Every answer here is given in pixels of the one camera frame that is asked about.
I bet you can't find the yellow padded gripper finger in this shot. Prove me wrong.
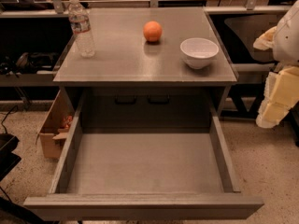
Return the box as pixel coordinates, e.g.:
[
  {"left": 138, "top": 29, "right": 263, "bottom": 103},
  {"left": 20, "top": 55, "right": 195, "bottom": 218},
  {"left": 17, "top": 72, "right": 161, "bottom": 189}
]
[
  {"left": 253, "top": 26, "right": 277, "bottom": 50},
  {"left": 256, "top": 66, "right": 299, "bottom": 129}
]

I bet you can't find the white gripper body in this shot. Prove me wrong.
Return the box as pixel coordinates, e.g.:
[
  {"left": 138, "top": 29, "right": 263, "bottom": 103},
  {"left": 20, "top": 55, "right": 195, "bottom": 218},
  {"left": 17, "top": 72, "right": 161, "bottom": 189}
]
[{"left": 273, "top": 1, "right": 299, "bottom": 64}]

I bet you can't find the orange fruit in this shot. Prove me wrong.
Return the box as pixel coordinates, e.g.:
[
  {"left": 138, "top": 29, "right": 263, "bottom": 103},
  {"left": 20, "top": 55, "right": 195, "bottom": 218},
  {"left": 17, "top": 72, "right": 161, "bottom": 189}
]
[{"left": 143, "top": 21, "right": 163, "bottom": 42}]

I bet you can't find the grey cabinet with top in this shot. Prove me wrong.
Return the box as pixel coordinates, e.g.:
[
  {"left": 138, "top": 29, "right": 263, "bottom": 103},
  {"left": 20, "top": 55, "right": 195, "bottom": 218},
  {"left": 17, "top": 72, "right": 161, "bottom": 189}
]
[{"left": 55, "top": 7, "right": 236, "bottom": 133}]

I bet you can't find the open grey top drawer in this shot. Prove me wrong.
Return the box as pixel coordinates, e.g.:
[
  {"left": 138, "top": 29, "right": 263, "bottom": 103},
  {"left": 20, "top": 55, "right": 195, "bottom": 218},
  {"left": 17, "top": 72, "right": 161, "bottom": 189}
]
[{"left": 23, "top": 91, "right": 265, "bottom": 222}]

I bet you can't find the white bowl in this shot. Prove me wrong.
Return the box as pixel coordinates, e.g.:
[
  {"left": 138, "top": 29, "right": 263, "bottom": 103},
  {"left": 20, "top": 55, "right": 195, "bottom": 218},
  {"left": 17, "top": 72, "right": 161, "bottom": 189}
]
[{"left": 180, "top": 37, "right": 220, "bottom": 69}]

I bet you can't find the clear plastic water bottle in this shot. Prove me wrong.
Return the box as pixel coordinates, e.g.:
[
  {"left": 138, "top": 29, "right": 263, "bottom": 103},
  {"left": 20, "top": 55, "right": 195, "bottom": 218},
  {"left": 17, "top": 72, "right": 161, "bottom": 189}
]
[{"left": 68, "top": 0, "right": 95, "bottom": 58}]

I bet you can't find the orange item in box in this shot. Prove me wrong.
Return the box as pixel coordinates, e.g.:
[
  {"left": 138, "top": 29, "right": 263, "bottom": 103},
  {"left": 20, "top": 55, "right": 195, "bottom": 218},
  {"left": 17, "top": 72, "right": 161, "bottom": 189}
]
[{"left": 61, "top": 116, "right": 73, "bottom": 129}]

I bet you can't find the cardboard box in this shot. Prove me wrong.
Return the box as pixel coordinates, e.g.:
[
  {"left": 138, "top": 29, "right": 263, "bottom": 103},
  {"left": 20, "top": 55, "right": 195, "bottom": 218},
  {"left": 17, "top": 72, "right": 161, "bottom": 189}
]
[{"left": 39, "top": 92, "right": 74, "bottom": 159}]

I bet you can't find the black equipment at left edge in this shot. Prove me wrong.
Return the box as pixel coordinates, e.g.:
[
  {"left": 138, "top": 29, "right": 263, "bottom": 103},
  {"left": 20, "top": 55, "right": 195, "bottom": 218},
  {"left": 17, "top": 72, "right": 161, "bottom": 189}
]
[{"left": 0, "top": 133, "right": 21, "bottom": 181}]

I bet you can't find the black drawer handle left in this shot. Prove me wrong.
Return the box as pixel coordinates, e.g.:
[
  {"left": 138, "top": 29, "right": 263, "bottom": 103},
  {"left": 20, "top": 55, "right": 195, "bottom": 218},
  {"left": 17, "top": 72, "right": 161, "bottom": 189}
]
[{"left": 114, "top": 96, "right": 136, "bottom": 105}]

